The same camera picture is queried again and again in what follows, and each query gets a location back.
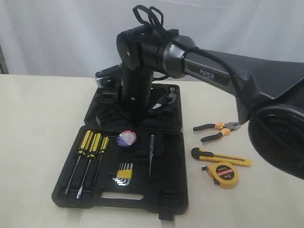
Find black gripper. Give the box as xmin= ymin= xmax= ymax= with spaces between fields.
xmin=96 ymin=95 xmax=146 ymax=127

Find black PVC electrical tape roll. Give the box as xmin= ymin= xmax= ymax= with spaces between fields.
xmin=117 ymin=130 xmax=137 ymax=147

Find yellow black utility knife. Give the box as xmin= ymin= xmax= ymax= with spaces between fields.
xmin=191 ymin=147 xmax=252 ymax=167

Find yellow tape measure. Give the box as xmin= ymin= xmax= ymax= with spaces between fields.
xmin=201 ymin=162 xmax=239 ymax=189

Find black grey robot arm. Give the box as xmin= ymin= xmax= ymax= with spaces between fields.
xmin=95 ymin=26 xmax=304 ymax=179

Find black plastic tool case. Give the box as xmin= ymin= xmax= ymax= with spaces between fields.
xmin=52 ymin=84 xmax=188 ymax=221

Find silver claw hammer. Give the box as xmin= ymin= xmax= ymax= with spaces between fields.
xmin=152 ymin=87 xmax=177 ymax=110

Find small yellow black screwdriver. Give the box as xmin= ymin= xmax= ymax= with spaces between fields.
xmin=93 ymin=136 xmax=110 ymax=183

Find middle yellow black screwdriver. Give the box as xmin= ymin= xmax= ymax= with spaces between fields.
xmin=76 ymin=133 xmax=102 ymax=199

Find large yellow black screwdriver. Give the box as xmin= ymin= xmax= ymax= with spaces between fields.
xmin=65 ymin=130 xmax=94 ymax=195

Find hex key set yellow holder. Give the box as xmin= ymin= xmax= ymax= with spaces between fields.
xmin=112 ymin=163 xmax=133 ymax=187

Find white backdrop curtain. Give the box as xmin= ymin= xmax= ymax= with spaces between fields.
xmin=0 ymin=0 xmax=304 ymax=77

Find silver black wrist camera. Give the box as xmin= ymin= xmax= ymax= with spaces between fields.
xmin=95 ymin=64 xmax=123 ymax=90

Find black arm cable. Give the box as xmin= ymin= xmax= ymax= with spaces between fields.
xmin=132 ymin=5 xmax=259 ymax=119

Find orange black handled pliers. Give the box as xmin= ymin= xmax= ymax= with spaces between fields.
xmin=192 ymin=122 xmax=241 ymax=143

